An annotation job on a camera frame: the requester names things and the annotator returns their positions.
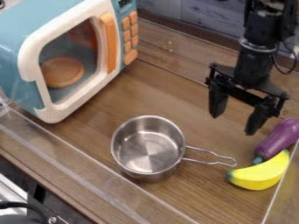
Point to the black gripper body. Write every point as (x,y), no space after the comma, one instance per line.
(251,94)

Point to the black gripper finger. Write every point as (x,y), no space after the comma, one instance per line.
(258,118)
(218,100)

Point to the purple toy eggplant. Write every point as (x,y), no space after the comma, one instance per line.
(282,137)

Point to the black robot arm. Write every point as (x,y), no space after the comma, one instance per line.
(270,22)

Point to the yellow toy banana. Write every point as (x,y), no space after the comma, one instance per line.
(261,176)

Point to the orange microwave turntable plate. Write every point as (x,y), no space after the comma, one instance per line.
(62,72)

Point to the blue white toy microwave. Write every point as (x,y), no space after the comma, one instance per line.
(94,31)

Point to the clear acrylic front barrier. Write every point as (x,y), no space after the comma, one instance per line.
(94,189)

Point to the silver pot with wire handle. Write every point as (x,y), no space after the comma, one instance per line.
(149,147)

